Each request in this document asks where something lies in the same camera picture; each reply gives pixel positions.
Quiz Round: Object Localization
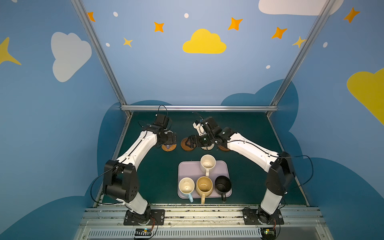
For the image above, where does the yellow mug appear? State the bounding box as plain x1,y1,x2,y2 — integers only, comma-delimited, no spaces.
196,177,214,205

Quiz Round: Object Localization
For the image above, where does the cream mug blue handle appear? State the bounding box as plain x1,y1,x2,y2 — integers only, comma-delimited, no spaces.
179,178,195,203

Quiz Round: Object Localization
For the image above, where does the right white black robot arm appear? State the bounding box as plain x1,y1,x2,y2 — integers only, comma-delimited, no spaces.
184,117,296,216

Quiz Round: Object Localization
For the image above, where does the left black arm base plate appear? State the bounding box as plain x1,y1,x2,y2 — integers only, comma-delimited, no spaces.
123,210,165,226

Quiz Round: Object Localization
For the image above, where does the woven rattan round coaster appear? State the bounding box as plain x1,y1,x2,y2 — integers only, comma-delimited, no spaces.
162,144,177,152

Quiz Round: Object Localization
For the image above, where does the white multicolour woven coaster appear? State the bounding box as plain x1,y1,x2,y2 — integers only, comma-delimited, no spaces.
201,144,215,151

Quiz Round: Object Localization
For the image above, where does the cream mug white handle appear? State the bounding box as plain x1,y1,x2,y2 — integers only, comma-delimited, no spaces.
200,155,216,177

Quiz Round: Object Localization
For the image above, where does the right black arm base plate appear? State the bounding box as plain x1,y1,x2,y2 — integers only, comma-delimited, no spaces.
242,208,284,225

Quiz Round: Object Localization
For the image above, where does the brown wooden round coaster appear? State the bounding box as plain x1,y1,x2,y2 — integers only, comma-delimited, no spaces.
218,146,230,152
181,137,196,152

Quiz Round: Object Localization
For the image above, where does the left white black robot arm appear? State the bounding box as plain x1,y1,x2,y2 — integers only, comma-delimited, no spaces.
103,114,177,215

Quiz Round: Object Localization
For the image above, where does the black mug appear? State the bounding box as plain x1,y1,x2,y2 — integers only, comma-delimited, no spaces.
215,176,232,203

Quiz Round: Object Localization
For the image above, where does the left small circuit board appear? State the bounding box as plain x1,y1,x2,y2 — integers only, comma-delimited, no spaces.
134,228,152,238

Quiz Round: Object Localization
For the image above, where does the small circuit board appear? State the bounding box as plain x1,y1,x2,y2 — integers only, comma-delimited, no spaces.
261,228,277,240
134,228,152,238

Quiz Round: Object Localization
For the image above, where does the right small circuit board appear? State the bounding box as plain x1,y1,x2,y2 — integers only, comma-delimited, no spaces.
261,228,277,240

